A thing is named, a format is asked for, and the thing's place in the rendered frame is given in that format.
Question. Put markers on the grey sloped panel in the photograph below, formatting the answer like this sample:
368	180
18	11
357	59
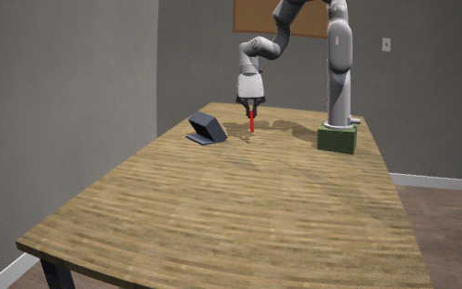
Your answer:
207	128

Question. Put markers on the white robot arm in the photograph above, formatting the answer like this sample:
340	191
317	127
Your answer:
339	55

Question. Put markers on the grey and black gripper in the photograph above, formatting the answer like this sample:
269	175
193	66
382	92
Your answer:
249	85

